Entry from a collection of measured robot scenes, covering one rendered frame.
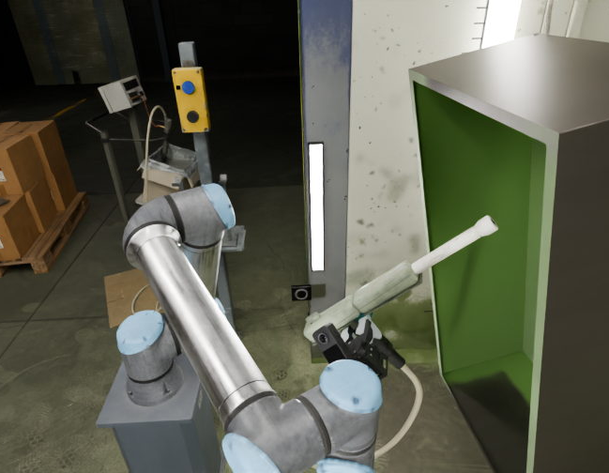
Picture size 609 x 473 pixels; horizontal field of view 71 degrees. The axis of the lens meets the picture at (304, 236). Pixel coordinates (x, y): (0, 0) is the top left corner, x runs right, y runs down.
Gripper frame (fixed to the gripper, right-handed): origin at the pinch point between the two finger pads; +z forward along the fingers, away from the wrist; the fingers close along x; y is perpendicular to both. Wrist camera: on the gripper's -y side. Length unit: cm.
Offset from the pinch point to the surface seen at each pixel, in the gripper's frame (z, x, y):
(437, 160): 50, 27, 0
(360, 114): 97, 8, -19
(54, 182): 219, -252, -145
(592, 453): -1, 16, 66
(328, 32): 95, 21, -49
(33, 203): 180, -245, -137
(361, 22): 98, 31, -43
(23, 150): 196, -223, -168
